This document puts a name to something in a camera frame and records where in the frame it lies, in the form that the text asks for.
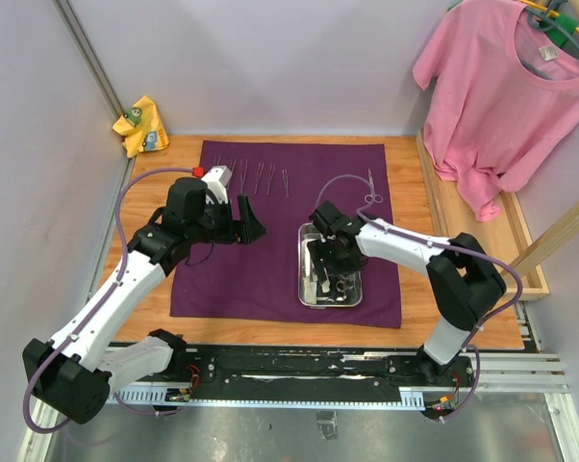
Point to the green hanger clip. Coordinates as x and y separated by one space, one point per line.
563 29

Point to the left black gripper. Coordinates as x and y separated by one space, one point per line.
252 228

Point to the steel scissors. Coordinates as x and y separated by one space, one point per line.
346 283
372 196

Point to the yellow hoop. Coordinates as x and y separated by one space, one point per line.
541 17

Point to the wooden tray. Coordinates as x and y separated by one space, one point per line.
504 237

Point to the steel instrument tray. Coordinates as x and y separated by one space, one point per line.
307 233

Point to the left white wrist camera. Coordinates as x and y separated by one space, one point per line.
217 179

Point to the aluminium rail frame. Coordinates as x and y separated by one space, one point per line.
494 373

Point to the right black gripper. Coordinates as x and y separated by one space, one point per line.
318 252

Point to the purple surgical wrap cloth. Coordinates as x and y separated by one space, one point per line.
259 281

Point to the pink t-shirt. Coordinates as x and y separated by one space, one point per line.
504 97

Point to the aluminium corner post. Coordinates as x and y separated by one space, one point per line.
78 34

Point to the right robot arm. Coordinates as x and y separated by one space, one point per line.
463 278

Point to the wooden beam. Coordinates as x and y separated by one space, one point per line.
552 239

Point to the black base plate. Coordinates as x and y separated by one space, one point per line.
300 375

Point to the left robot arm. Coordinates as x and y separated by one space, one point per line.
97 317

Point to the grey clothes hanger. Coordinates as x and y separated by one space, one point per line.
569 48

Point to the white gauze pad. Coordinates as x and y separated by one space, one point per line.
310 291

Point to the yellow paper bag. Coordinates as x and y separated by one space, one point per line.
141 128

